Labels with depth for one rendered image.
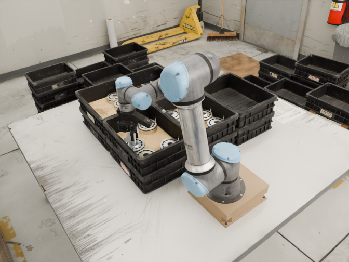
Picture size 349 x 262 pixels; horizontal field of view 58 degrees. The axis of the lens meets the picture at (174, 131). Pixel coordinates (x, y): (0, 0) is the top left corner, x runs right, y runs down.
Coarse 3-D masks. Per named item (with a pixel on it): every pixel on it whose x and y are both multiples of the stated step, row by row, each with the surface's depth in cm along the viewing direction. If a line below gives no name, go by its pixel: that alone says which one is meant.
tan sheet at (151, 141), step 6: (120, 132) 172; (156, 132) 171; (162, 132) 171; (144, 138) 167; (150, 138) 167; (156, 138) 167; (162, 138) 166; (150, 144) 163; (156, 144) 163; (156, 150) 159
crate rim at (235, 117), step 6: (216, 102) 175; (162, 108) 172; (228, 108) 169; (168, 114) 166; (174, 120) 162; (222, 120) 160; (228, 120) 160; (234, 120) 163; (210, 126) 156; (216, 126) 157
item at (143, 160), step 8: (152, 104) 175; (160, 112) 168; (104, 120) 164; (112, 128) 158; (120, 144) 151; (176, 144) 146; (128, 152) 146; (160, 152) 142; (136, 160) 141; (144, 160) 139
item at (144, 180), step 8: (112, 152) 172; (120, 160) 164; (184, 160) 155; (128, 168) 159; (168, 168) 151; (176, 168) 156; (184, 168) 160; (136, 176) 154; (152, 176) 147; (160, 176) 152; (168, 176) 156; (176, 176) 159; (136, 184) 156; (144, 184) 148; (152, 184) 151; (160, 184) 155; (144, 192) 151
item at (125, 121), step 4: (120, 112) 149; (124, 112) 147; (128, 112) 147; (132, 112) 148; (120, 116) 151; (124, 116) 152; (128, 116) 150; (120, 120) 154; (124, 120) 153; (128, 120) 152; (132, 120) 151; (120, 124) 152; (124, 124) 151; (128, 124) 151; (132, 124) 151; (136, 124) 156; (120, 128) 155; (124, 128) 154; (128, 128) 153; (136, 128) 156; (124, 132) 154
